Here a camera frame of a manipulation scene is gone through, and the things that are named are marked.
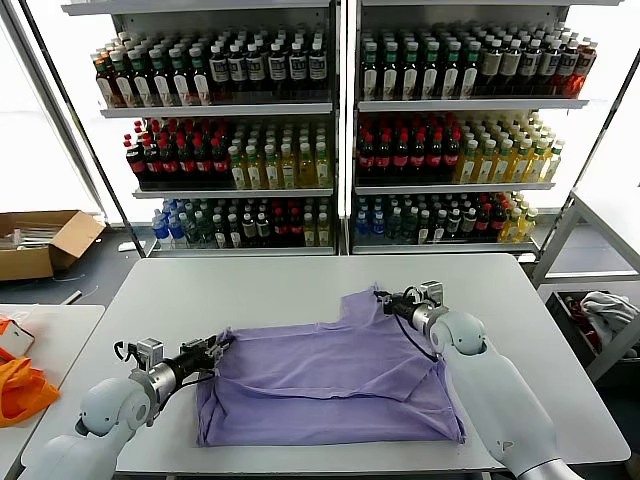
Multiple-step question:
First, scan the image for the green label tea bottle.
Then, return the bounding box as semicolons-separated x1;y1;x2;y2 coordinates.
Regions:
128;48;152;109
420;42;441;104
110;49;133;110
440;42;462;104
148;47;172;109
379;42;401;104
460;42;480;103
360;42;381;104
188;45;212;107
168;46;192;108
400;42;421;104

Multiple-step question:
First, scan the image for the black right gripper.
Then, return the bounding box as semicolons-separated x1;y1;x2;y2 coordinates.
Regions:
372;290;417;322

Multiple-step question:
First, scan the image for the orange red tea bottle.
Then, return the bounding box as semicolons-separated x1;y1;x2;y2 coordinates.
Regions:
93;49;117;110
569;43;597;100

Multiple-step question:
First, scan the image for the dark bottle beige label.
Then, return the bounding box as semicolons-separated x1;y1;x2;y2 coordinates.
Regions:
499;39;522;99
480;39;503;99

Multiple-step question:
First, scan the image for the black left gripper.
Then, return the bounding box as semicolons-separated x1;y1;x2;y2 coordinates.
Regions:
176;337;236;377

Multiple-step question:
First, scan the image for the black plastic crate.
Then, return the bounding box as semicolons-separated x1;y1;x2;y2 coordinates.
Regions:
544;289;640;371

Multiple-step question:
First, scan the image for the purple t-shirt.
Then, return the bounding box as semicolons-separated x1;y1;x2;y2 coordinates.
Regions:
194;287;467;448

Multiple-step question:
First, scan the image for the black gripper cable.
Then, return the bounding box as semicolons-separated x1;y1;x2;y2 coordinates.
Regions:
182;367;222;387
394;309;446;364

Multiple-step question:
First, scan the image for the dark bottle black white label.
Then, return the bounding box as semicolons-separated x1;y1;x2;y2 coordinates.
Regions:
287;42;308;100
307;41;327;99
518;40;542;99
208;44;230;104
267;42;289;100
227;43;248;102
555;42;579;99
538;41;562;99
245;43;266;101

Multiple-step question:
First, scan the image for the open cardboard box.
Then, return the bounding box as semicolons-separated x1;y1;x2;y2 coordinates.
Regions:
0;210;107;284

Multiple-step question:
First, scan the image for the red garment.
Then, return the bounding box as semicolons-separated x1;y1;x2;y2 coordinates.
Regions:
562;294;604;351

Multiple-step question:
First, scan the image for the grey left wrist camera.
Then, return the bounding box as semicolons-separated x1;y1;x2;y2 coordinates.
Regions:
130;338;165;371

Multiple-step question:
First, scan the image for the red cap cola bottle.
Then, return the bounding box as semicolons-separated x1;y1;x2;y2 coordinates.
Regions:
142;139;162;187
374;132;394;182
210;138;230;187
193;138;213;187
426;132;445;182
159;138;179;187
357;132;377;182
443;132;462;182
124;140;147;187
409;132;428;182
391;132;411;182
177;138;196;187

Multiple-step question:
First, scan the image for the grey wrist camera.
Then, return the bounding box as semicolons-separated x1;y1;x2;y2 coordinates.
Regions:
418;280;445;309
130;338;165;371

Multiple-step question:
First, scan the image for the yellow drink bottle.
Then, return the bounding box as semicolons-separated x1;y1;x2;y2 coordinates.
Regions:
457;140;480;185
263;144;282;191
475;140;497;185
279;143;298;190
524;139;550;185
313;142;333;190
492;140;515;185
541;140;565;185
508;139;532;185
245;144;265;191
297;142;316;190
228;144;248;191

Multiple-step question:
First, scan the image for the grey metal shelf unit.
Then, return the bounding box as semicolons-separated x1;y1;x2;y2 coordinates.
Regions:
62;0;346;259
347;0;626;256

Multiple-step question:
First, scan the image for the white packing material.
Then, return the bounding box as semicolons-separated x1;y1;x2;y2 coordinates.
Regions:
0;227;66;251

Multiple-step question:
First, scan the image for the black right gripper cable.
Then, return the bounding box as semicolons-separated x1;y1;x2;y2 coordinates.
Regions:
394;309;446;364

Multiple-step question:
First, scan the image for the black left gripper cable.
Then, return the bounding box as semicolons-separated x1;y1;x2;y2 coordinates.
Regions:
182;367;222;387

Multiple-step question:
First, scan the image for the orange cloth bag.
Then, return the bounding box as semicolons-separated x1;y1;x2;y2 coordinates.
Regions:
0;347;62;429

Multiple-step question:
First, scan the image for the dark slanted frame pole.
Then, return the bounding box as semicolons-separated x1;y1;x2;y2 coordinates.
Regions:
18;0;147;260
564;44;640;211

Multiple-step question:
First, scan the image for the white grey garment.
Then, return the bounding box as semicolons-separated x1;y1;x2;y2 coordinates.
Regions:
578;292;640;346

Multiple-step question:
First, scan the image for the small cola bottle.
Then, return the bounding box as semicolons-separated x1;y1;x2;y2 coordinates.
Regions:
272;208;289;249
474;203;492;240
287;208;304;249
489;203;507;240

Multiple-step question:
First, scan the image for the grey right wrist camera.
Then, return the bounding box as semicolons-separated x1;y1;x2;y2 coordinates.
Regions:
418;280;445;309

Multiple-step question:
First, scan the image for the white and orange carton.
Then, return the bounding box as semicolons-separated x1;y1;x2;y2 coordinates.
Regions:
0;315;37;357

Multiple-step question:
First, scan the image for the grey metal table frame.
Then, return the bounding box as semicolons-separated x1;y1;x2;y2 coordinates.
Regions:
529;187;640;384

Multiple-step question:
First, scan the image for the green tinted water bottle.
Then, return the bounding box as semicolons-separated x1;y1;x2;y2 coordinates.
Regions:
402;208;419;245
183;212;201;250
387;208;404;245

